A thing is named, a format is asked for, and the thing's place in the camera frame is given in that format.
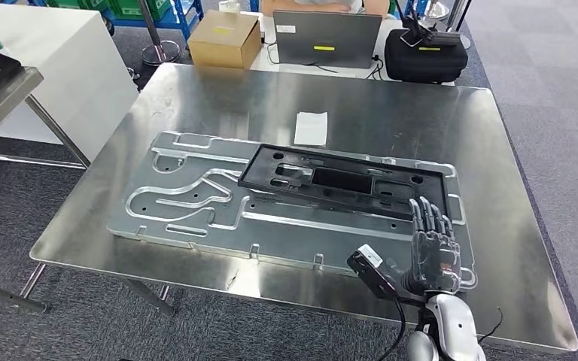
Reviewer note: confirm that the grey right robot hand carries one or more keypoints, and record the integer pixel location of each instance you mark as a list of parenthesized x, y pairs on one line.
[(436, 254)]

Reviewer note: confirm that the black plastic bracket part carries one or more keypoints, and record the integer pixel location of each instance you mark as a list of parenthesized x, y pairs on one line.
[(256, 172)]

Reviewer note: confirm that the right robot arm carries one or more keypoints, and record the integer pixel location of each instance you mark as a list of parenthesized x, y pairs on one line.
[(456, 329)]

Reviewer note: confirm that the stainless steel workbench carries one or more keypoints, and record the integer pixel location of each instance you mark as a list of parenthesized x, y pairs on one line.
[(369, 114)]

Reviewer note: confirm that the aluminium fixture plate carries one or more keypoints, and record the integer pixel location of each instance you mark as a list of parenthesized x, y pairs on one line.
[(279, 234)]

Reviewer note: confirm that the white paper slip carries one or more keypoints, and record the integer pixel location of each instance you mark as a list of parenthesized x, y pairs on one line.
[(311, 128)]

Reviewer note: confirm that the black carrying case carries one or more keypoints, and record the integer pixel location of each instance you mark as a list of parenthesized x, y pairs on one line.
[(423, 65)]

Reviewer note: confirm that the black handheld controller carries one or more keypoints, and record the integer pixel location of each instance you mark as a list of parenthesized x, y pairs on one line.
[(441, 39)]

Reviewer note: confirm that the grey laptop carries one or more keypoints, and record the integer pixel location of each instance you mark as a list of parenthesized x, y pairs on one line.
[(326, 37)]

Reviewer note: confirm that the chrome stanchion base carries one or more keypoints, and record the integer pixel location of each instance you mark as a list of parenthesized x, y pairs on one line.
[(438, 10)]

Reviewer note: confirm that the person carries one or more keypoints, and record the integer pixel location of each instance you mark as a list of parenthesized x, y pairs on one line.
[(329, 6)]

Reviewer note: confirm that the cardboard box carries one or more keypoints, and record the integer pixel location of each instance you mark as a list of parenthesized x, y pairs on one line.
[(224, 42)]

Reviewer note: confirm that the stanchion with chrome base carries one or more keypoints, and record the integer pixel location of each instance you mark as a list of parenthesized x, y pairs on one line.
[(162, 52)]

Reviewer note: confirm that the blue storage rack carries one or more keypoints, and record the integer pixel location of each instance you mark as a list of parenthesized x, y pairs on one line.
[(179, 20)]

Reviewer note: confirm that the green plastic bin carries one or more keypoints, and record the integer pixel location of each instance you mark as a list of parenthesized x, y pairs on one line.
[(77, 4), (129, 10)]

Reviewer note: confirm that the white cabinet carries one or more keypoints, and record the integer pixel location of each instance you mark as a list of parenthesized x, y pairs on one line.
[(69, 74)]

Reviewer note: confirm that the small stainless steel table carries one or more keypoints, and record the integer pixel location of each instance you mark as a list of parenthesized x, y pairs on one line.
[(5, 99)]

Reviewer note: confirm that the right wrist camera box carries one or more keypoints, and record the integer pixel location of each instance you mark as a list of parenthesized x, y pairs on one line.
[(374, 274)]

